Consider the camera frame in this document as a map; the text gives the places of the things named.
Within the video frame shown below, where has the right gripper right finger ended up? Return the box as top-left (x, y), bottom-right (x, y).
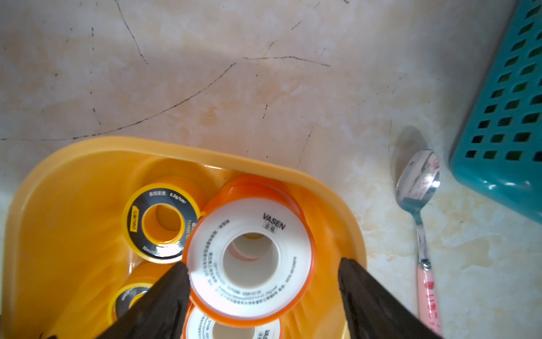
top-left (338, 258), bottom-right (438, 339)

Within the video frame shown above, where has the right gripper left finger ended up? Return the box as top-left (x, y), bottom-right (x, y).
top-left (98, 261), bottom-right (191, 338)

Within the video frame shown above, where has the orange tape roll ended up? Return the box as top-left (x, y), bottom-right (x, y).
top-left (182, 306), bottom-right (282, 339)
top-left (183, 175), bottom-right (316, 328)

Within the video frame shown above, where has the yellow black tape roll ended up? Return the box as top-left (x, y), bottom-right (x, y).
top-left (107, 263), bottom-right (172, 325)
top-left (121, 176), bottom-right (208, 264)

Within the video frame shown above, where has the yellow plastic storage box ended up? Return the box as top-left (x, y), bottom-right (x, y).
top-left (1, 136), bottom-right (366, 338)

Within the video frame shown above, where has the teal plastic basket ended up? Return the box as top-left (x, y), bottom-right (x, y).
top-left (450, 1), bottom-right (541, 223)

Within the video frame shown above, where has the spoon with pink handle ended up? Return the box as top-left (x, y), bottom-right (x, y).
top-left (395, 149), bottom-right (443, 337)

